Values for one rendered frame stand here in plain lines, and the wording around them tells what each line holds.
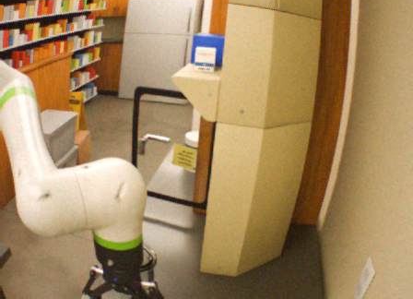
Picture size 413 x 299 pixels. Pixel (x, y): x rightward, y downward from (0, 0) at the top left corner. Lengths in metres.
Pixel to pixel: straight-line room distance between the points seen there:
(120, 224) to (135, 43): 5.62
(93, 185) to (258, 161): 0.52
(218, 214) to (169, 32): 5.07
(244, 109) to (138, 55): 5.27
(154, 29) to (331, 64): 4.91
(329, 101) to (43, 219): 1.04
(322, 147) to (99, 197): 0.95
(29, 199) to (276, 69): 0.64
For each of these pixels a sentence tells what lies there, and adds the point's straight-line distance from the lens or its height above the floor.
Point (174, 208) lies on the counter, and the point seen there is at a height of 0.94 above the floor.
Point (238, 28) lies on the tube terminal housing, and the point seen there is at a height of 1.65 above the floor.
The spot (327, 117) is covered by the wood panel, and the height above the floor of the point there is 1.37.
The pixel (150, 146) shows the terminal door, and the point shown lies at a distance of 1.37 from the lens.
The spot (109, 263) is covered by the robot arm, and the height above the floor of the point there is 1.29.
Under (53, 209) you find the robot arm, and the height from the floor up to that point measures 1.42.
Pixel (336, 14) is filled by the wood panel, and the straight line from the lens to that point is 1.28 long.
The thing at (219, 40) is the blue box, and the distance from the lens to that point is 1.09.
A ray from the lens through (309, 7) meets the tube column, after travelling 1.00.
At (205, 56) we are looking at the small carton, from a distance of 1.00.
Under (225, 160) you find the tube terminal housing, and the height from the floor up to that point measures 1.32.
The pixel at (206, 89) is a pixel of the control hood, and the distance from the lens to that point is 0.92.
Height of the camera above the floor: 1.70
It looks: 21 degrees down
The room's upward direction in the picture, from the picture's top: 6 degrees clockwise
